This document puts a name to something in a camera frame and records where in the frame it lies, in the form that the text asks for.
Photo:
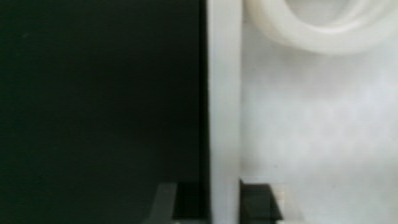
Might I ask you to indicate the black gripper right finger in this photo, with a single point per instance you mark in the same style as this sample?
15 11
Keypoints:
260 211

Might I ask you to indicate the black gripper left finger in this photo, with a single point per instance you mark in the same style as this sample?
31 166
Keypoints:
179 204

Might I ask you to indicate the white desk tabletop panel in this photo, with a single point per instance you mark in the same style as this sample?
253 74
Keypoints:
305 108

